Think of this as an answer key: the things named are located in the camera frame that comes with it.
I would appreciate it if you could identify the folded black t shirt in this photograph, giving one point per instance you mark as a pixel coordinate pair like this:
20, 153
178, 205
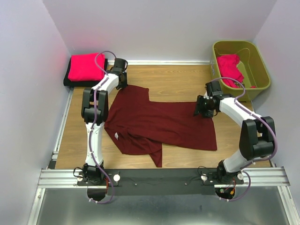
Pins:
69, 83

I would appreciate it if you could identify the aluminium frame rail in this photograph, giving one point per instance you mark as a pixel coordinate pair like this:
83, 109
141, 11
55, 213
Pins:
168, 62

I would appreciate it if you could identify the maroon t shirt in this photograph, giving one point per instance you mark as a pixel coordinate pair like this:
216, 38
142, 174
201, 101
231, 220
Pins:
139, 126

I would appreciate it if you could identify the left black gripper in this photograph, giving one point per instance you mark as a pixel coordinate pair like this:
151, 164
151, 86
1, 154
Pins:
124, 84

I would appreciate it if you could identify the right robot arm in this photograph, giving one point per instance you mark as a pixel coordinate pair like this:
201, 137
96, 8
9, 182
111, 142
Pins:
258, 140

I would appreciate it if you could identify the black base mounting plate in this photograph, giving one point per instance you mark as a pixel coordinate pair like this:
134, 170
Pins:
182, 181

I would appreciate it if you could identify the folded pink t shirt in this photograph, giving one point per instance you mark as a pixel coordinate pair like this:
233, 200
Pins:
84, 68

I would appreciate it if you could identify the pink t shirt in bin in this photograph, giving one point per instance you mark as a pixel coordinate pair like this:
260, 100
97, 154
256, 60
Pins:
227, 65

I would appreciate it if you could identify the olive green plastic bin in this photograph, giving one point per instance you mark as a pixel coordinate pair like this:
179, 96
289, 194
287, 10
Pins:
256, 77

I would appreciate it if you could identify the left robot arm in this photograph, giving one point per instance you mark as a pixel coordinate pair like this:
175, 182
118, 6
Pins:
95, 109

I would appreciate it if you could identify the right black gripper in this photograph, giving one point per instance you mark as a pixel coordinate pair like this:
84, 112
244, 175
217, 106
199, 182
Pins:
198, 108

